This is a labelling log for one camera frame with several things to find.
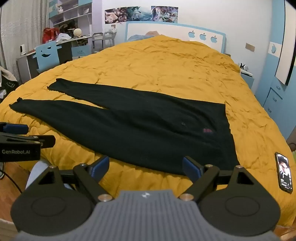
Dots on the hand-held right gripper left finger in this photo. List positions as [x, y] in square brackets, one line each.
[101, 166]

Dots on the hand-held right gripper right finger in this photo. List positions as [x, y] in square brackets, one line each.
[190, 167]

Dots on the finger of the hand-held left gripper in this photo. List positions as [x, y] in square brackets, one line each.
[16, 128]
[34, 140]

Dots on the black pants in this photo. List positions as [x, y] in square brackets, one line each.
[138, 115]

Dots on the pile of clothes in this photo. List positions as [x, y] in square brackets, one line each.
[8, 81]

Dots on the blue chair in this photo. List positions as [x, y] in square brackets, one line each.
[47, 55]

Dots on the black smartphone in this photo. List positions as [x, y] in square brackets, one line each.
[283, 172]

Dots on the grey desk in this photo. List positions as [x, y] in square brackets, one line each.
[67, 49]

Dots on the red bag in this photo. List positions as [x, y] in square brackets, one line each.
[49, 34]

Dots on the yellow blanket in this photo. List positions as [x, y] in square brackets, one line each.
[166, 67]

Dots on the white plastic bag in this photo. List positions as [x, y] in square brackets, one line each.
[63, 37]

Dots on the white curtain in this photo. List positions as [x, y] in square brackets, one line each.
[20, 25]

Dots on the blue nightstand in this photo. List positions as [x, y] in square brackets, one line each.
[247, 78]

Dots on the blue wardrobe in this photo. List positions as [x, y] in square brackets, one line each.
[270, 92]

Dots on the beige round ball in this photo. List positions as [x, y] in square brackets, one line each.
[78, 32]

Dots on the headphones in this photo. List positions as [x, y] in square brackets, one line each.
[243, 66]

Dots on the blue pillow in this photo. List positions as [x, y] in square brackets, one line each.
[138, 37]

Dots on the white and blue headboard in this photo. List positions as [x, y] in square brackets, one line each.
[166, 29]

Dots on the white framed board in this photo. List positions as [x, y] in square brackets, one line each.
[285, 46]

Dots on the white security camera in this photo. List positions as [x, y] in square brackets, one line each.
[23, 49]

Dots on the wall shelf unit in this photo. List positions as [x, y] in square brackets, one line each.
[69, 11]

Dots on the brown wall plate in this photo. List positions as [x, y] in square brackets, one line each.
[250, 47]

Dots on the wall poster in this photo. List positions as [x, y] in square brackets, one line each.
[141, 14]

